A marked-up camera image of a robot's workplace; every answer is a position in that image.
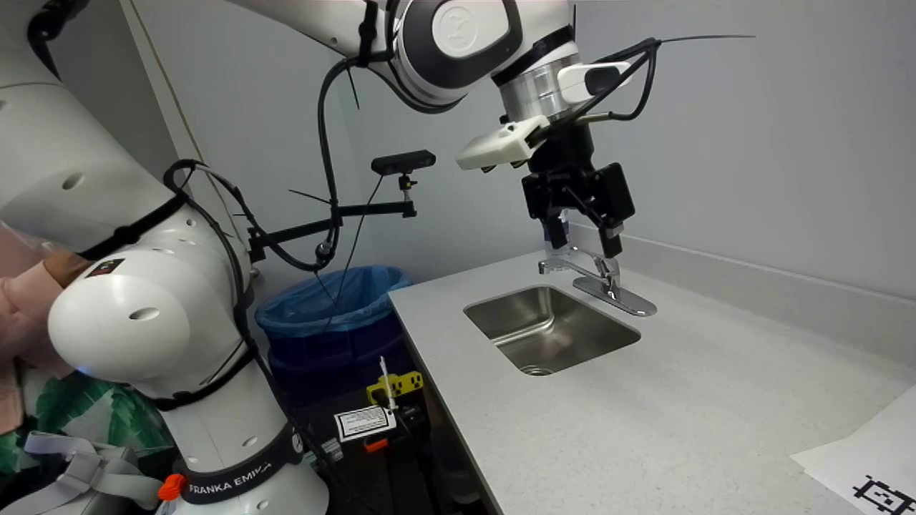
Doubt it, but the blue trash bin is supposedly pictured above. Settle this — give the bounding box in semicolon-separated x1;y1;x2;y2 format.
255;267;412;416

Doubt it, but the stainless steel sink basin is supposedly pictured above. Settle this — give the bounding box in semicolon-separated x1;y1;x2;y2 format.
463;286;640;377

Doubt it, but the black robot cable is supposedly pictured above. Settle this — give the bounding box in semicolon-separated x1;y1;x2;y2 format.
311;54;382;276

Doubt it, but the chrome sink faucet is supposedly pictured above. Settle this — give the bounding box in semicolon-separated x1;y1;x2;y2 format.
537;244;654;317

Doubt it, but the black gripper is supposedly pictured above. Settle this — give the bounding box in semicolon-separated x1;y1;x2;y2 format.
520;125;636;258

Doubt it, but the black camera on stand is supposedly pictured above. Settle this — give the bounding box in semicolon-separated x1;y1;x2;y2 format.
248;148;435;261

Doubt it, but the green patterned cloth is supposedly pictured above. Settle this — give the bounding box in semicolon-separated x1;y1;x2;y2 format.
0;367;176;479

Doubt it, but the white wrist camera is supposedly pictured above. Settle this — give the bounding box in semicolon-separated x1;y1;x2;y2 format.
458;115;548;171

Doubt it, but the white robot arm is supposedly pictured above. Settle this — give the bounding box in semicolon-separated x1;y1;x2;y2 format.
0;0;636;515

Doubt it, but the white paper with marker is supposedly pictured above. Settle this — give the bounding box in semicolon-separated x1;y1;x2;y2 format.
795;386;916;515

